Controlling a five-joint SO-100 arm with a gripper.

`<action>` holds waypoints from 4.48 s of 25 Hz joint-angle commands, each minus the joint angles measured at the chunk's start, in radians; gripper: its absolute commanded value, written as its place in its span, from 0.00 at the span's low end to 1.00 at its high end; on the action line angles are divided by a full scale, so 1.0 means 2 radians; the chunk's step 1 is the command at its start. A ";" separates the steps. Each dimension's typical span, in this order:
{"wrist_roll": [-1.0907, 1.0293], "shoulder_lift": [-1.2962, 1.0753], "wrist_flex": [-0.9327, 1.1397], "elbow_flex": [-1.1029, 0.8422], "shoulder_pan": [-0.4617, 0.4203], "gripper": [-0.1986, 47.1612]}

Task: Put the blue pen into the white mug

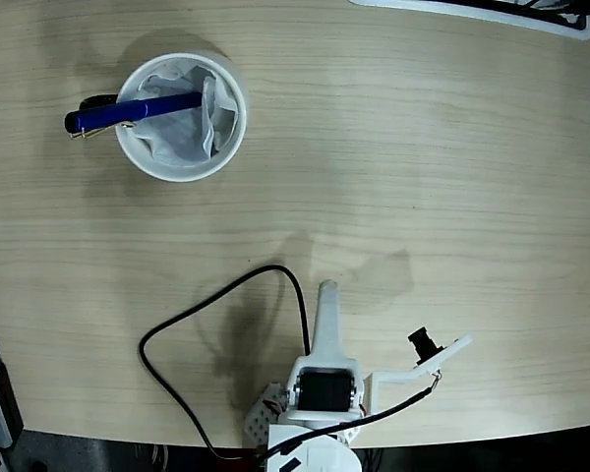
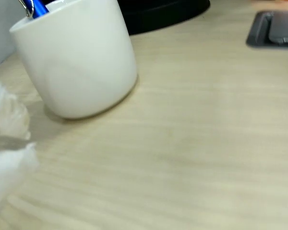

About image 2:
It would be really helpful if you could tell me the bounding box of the blue pen with metal clip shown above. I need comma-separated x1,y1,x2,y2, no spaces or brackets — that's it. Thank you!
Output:
18,0,50,19

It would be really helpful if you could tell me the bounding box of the gray desk partition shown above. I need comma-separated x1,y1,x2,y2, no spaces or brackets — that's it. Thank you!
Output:
0,0,27,73

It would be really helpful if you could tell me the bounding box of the black monitor base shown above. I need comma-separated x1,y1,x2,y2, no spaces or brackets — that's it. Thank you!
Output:
117,0,211,36

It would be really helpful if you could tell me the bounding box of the white mug with black handle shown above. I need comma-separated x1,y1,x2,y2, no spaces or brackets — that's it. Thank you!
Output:
9,0,139,120

